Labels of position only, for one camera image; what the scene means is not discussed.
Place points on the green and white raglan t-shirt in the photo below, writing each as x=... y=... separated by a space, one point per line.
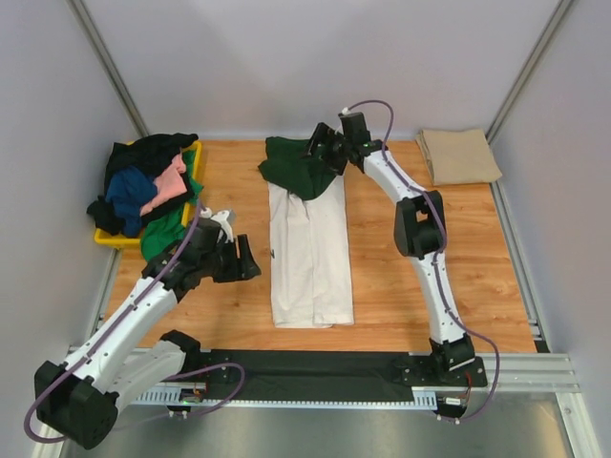
x=311 y=284

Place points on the blue t-shirt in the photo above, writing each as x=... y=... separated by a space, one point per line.
x=128 y=191

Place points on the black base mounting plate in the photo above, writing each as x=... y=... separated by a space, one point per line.
x=322 y=376

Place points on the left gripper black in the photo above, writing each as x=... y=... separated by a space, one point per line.
x=244 y=267

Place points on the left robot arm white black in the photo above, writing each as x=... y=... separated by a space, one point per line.
x=81 y=398

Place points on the bright green t-shirt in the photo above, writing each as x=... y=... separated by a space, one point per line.
x=164 y=227

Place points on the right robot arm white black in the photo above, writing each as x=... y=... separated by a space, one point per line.
x=419 y=230

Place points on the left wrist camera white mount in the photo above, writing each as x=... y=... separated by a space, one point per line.
x=225 y=218

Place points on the yellow plastic bin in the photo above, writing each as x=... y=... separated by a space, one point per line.
x=193 y=157

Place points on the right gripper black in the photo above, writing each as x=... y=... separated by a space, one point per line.
x=322 y=132

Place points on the pink t-shirt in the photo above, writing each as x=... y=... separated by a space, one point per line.
x=169 y=185

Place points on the black t-shirt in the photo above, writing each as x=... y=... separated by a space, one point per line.
x=151 y=154

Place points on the folded beige t-shirt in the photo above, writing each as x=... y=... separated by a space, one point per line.
x=458 y=157

